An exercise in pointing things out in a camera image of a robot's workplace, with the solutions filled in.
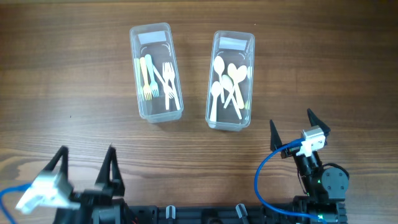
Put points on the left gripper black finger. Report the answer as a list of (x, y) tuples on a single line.
[(60, 156), (109, 172)]

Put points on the white plastic fork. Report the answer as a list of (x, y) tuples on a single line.
[(153, 84)]

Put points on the left clear plastic container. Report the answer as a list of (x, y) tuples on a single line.
[(155, 40)]

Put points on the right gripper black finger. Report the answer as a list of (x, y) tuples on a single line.
[(275, 138), (315, 121)]

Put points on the clear plastic fork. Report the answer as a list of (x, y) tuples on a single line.
[(166, 80)]

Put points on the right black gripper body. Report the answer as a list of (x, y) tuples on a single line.
[(306, 168)]

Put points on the white plastic spoon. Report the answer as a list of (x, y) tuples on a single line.
[(215, 92), (218, 65), (237, 79), (227, 84)]

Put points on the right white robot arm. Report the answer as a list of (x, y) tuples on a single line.
[(324, 185)]

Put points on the right clear plastic container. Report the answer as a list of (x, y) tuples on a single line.
[(237, 50)]

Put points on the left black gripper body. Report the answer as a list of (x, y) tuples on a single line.
[(88, 198)]

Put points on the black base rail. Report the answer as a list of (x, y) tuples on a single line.
[(234, 215)]

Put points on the white plastic fork crossing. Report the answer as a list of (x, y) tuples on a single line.
[(167, 89)]

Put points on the clear plastic container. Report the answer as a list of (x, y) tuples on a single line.
[(237, 50), (155, 40)]

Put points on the yellow plastic fork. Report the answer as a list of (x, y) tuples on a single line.
[(146, 88)]

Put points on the white plastic knife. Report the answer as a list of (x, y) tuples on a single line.
[(172, 79)]

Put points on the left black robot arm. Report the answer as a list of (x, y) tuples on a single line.
[(118, 212)]

